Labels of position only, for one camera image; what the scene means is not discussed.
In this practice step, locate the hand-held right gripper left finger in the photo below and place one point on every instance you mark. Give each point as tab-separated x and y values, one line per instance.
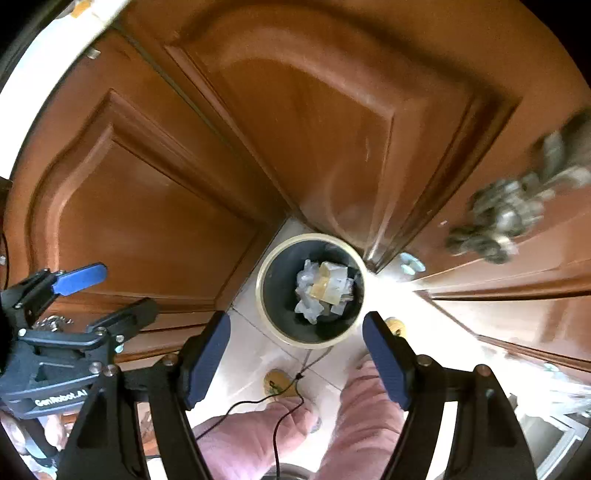
207	362

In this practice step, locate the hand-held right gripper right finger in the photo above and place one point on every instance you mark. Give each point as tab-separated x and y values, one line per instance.
388	362

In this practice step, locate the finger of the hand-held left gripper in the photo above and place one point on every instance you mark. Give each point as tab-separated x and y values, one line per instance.
78	279
127	318

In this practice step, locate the round bin with cream rim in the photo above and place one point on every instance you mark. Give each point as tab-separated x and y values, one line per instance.
281	277

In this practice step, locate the yellow slipper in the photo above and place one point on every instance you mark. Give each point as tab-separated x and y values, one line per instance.
277	379
397	325

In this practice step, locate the person's right leg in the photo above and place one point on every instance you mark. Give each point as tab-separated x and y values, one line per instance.
364	424

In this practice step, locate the person's leg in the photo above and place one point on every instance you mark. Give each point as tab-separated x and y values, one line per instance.
364	424
258	436

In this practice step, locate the person's left leg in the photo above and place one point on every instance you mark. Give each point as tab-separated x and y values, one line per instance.
258	436

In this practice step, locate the wooden cabinet door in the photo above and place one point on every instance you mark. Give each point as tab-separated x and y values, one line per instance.
323	115
138	207
545	272

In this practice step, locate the pile of crumpled wrappers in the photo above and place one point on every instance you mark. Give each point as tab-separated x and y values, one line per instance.
323	290

